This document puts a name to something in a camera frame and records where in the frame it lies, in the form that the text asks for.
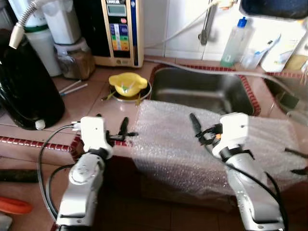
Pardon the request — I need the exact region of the clear bubble wrap sheet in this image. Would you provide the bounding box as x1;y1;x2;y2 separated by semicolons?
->
131;100;308;198

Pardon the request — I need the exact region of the orange object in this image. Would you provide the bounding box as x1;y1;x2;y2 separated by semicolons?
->
0;196;33;215

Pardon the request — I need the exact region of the white plastic bottle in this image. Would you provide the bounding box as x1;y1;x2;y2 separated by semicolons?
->
260;34;302;73

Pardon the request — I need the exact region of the small steel sink basin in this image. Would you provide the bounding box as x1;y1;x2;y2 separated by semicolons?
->
265;72;308;116

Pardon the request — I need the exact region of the stainless steel sink basin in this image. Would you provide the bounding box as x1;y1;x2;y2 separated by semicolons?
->
150;66;256;116

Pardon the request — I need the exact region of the flexible grey metal hose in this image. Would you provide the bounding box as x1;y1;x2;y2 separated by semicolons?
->
9;0;53;49

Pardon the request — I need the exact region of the yellow sponge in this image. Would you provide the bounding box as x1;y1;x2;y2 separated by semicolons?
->
284;54;308;73

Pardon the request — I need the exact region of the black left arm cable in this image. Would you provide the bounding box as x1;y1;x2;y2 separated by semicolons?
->
38;124;83;223

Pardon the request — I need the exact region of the yellow plastic bowl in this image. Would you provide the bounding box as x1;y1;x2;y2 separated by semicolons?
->
108;72;148;97

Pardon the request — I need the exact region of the white canister with green band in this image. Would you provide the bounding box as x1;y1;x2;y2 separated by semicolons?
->
7;0;62;77

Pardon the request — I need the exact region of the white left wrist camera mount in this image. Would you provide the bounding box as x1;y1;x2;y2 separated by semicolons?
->
78;115;115;158

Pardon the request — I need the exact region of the plain white canister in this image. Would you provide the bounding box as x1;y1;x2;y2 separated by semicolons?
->
41;0;82;45

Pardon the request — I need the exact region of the beige water ionizer machine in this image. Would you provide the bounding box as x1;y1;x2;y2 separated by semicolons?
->
72;0;144;68

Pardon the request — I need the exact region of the thin white stick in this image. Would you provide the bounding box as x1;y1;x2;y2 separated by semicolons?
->
58;79;82;94
60;84;89;96

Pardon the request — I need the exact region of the dark hanging pan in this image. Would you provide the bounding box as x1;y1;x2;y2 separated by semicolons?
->
239;0;308;21

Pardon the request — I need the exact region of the beige faucet diverter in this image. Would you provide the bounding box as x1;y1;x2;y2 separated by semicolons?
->
219;0;239;10

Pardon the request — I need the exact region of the metal faucet pipe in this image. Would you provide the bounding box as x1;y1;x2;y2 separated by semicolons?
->
199;0;217;46

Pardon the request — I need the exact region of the black round appliance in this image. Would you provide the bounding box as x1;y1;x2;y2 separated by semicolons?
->
0;29;65;130

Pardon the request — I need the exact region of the clear bottle with blue cap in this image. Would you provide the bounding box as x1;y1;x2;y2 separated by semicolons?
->
220;17;254;68

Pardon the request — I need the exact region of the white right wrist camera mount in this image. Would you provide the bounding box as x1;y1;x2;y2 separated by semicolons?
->
212;112;250;159

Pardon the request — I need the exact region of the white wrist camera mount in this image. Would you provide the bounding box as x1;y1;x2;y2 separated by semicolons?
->
212;112;250;159
78;115;115;158

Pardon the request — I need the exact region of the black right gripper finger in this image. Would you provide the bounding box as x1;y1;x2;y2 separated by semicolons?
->
190;113;203;138

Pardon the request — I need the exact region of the clear jar with brown contents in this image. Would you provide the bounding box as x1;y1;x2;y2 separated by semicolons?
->
54;38;96;80

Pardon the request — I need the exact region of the stainless steel bowl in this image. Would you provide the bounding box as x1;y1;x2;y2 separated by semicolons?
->
107;79;153;103

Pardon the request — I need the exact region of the dark green object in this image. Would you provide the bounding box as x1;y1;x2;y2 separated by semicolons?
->
0;168;39;183

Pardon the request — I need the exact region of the white water hose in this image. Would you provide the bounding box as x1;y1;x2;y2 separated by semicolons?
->
143;2;222;49

